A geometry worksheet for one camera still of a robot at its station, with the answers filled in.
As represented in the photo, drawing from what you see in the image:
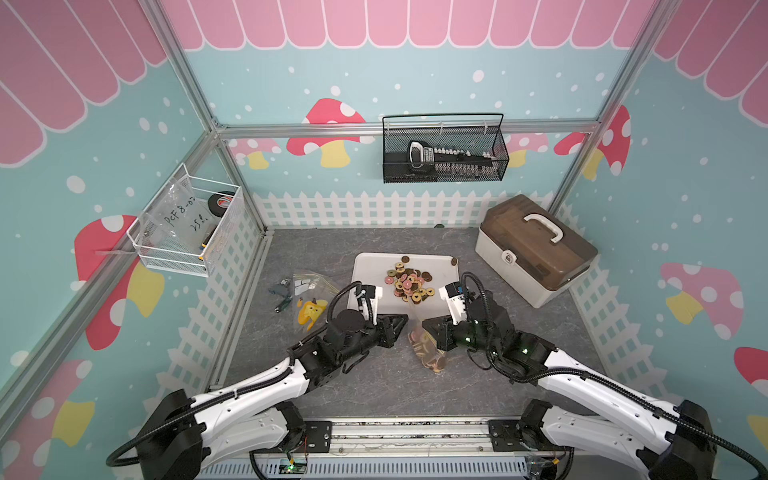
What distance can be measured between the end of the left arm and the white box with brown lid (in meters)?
0.51

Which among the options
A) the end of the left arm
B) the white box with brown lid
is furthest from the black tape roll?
the white box with brown lid

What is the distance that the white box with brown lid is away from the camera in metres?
0.89

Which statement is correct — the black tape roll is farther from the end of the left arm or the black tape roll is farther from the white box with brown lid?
the white box with brown lid

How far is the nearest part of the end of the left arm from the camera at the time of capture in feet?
1.88
